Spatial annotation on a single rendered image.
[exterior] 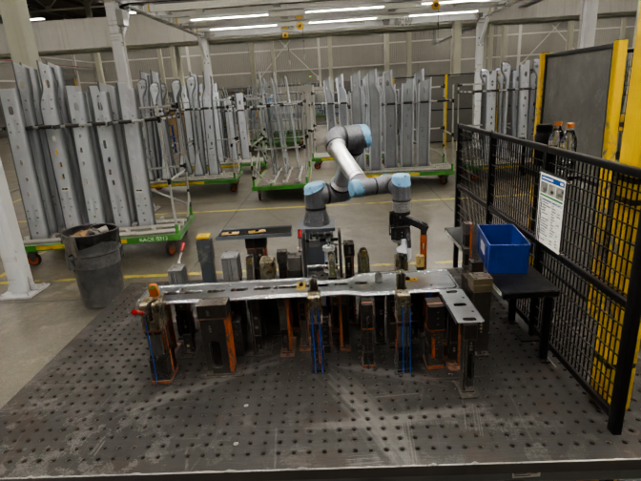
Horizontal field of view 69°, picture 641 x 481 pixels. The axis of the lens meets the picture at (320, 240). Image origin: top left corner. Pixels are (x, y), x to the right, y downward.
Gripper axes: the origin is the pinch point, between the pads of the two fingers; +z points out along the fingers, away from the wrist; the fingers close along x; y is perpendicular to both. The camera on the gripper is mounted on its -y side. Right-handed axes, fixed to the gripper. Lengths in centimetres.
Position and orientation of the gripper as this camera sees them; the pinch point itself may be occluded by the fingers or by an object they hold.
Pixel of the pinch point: (406, 255)
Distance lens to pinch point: 205.2
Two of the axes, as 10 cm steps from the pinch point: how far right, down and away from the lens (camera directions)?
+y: -10.0, 0.6, 0.2
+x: 0.0, 3.1, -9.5
